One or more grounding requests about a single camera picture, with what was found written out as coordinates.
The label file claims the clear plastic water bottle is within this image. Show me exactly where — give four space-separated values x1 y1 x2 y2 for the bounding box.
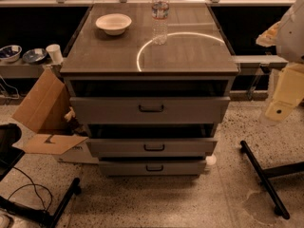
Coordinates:
151 0 169 45

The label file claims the blue patterned bowl right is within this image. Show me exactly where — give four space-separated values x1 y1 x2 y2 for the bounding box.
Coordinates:
22 48 48 64

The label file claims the black cable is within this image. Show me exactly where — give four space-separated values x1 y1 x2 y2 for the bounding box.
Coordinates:
6 165 54 213

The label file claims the white paper cup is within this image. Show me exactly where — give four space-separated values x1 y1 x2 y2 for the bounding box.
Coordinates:
46 44 64 65

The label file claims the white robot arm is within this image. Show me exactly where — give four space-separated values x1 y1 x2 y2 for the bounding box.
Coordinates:
256 0 304 123

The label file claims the black stand leg right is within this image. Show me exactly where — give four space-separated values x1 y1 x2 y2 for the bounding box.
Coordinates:
240 141 304 219

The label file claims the open cardboard box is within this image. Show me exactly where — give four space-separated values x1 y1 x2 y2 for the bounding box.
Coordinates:
12 69 98 164

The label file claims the grey metal shelf rail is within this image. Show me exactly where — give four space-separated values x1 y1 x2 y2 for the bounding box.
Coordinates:
233 55 287 75

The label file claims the blue patterned bowl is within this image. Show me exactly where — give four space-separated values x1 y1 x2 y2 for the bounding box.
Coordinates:
22 48 48 64
0 45 22 63

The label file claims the white bowl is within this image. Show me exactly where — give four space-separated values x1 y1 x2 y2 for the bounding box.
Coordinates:
95 13 132 36

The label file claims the grey bottom drawer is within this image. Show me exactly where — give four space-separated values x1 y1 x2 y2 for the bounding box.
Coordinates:
99 161 206 177

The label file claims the grey drawer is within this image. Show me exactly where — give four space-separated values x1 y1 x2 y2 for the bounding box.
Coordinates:
99 161 206 177
87 138 217 158
70 97 230 124

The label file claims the grey top drawer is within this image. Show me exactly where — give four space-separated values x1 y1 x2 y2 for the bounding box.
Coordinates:
70 97 230 124

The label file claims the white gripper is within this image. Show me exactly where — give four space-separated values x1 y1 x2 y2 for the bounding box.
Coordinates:
265 63 304 122

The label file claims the blue patterned bowl left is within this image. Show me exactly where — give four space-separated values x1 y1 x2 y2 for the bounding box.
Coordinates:
0 45 22 63

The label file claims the grey middle drawer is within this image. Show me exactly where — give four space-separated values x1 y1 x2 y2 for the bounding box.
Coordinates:
87 138 217 158

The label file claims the white cabinet caster wheel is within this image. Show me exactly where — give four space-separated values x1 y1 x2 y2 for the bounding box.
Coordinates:
205 154 217 166

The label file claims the dark wooden drawer cabinet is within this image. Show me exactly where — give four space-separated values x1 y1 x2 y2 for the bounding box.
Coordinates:
61 3 238 163

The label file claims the black stand base left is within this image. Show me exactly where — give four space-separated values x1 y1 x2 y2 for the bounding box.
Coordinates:
0 123 81 228

